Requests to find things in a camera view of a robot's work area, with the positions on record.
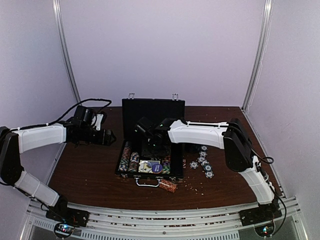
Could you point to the aluminium front rail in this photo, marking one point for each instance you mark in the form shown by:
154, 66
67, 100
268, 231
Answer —
220, 223

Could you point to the dark blue mug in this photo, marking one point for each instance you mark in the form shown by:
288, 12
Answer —
192, 148

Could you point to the poker chip row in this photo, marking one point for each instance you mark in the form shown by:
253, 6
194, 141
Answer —
125, 157
133, 162
166, 165

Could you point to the left poker chip row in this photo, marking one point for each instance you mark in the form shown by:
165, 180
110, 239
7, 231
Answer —
125, 157

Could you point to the red die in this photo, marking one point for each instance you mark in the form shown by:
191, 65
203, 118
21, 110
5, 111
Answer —
184, 163

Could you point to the clear round dealer button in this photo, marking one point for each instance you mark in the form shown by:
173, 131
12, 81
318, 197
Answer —
144, 167

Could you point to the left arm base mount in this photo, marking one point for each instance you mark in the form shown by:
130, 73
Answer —
71, 216

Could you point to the aluminium frame post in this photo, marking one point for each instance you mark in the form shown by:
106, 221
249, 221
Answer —
64, 47
261, 48

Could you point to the left aluminium frame post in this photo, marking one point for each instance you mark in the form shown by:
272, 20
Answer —
64, 47

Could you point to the brown poker chip roll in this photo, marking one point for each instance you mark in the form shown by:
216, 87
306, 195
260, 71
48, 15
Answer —
167, 185

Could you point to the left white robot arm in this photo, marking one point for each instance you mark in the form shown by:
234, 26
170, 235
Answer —
14, 143

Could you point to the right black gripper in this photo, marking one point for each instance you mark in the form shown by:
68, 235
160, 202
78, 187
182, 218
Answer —
146, 152

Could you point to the purple small blind button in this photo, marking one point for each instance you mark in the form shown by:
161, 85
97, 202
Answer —
157, 168

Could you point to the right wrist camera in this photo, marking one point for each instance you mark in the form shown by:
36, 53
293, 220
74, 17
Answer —
145, 127

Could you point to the right poker chip row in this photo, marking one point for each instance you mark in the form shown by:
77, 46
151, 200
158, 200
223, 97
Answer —
166, 165

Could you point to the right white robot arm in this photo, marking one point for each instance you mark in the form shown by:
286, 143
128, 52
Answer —
231, 137

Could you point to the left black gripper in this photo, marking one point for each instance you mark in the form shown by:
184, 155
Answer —
107, 142

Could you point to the black poker case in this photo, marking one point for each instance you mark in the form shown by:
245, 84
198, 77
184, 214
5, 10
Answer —
155, 110

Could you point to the right aluminium frame post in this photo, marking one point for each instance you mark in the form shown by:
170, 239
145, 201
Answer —
261, 48

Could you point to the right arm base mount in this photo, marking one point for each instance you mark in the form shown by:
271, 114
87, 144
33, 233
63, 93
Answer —
260, 214

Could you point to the playing card deck box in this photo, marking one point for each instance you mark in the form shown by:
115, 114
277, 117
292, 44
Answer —
150, 161

